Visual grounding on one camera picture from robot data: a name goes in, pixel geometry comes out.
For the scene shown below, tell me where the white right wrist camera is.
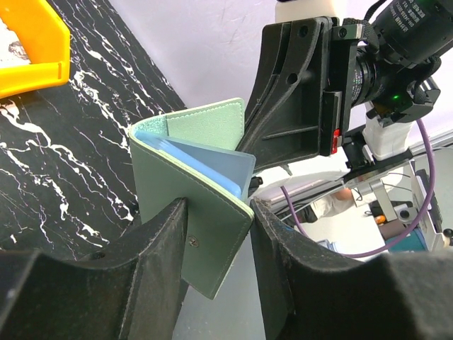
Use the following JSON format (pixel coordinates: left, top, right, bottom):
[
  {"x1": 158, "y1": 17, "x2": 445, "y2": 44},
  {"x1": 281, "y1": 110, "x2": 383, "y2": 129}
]
[{"x1": 275, "y1": 0, "x2": 347, "y2": 23}]

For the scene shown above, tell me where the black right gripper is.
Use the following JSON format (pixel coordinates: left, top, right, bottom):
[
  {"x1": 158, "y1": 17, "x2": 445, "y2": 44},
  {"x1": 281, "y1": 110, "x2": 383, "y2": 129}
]
[{"x1": 237, "y1": 1, "x2": 452, "y2": 170}]

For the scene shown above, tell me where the orange plastic bin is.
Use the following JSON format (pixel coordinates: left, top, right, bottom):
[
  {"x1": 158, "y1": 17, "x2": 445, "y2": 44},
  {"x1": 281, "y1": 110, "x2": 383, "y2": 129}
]
[{"x1": 1, "y1": 1, "x2": 71, "y2": 98}]

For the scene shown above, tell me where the green card holder wallet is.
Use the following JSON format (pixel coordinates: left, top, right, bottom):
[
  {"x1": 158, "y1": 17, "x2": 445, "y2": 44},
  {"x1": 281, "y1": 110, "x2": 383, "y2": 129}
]
[{"x1": 129, "y1": 98, "x2": 254, "y2": 299}]

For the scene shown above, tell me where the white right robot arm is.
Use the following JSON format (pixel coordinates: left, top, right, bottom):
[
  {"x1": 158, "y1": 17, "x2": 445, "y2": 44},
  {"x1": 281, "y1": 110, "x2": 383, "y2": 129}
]
[{"x1": 237, "y1": 1, "x2": 452, "y2": 179}]

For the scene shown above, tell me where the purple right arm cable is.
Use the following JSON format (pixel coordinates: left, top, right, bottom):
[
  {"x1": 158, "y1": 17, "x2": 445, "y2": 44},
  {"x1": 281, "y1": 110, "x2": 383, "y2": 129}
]
[{"x1": 279, "y1": 118, "x2": 436, "y2": 259}]

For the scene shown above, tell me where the teal container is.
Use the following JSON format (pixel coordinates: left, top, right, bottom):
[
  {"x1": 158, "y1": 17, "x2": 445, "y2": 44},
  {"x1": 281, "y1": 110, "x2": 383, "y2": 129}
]
[{"x1": 389, "y1": 228, "x2": 427, "y2": 252}]

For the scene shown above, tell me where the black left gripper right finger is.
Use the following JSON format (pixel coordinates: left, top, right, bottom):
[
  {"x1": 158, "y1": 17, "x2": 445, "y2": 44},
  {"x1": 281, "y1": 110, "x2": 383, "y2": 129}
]
[{"x1": 251, "y1": 200, "x2": 452, "y2": 339}]

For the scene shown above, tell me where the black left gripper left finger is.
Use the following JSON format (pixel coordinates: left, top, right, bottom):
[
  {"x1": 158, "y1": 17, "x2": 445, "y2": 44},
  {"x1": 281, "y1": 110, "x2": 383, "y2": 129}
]
[{"x1": 1, "y1": 198, "x2": 188, "y2": 339}]

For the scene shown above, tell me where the person in white shirt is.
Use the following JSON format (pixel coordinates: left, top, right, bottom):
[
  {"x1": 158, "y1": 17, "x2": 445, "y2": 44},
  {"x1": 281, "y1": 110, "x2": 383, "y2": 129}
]
[{"x1": 275, "y1": 169, "x2": 401, "y2": 227}]

